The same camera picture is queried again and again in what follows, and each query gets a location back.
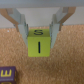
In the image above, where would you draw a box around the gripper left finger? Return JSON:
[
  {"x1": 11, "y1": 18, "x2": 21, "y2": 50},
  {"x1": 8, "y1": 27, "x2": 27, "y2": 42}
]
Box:
[{"x1": 0, "y1": 7, "x2": 30, "y2": 47}]

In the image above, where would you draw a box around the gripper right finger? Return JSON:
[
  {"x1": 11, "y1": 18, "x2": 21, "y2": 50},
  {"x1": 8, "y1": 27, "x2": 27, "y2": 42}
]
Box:
[{"x1": 48, "y1": 6, "x2": 78, "y2": 44}]

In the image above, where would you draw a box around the yellow block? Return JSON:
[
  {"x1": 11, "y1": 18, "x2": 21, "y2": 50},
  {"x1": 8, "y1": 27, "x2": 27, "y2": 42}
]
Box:
[{"x1": 26, "y1": 28, "x2": 52, "y2": 58}]

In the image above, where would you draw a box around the purple block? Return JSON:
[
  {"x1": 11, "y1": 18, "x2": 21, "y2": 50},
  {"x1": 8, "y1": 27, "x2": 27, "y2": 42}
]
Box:
[{"x1": 0, "y1": 66, "x2": 17, "y2": 83}]

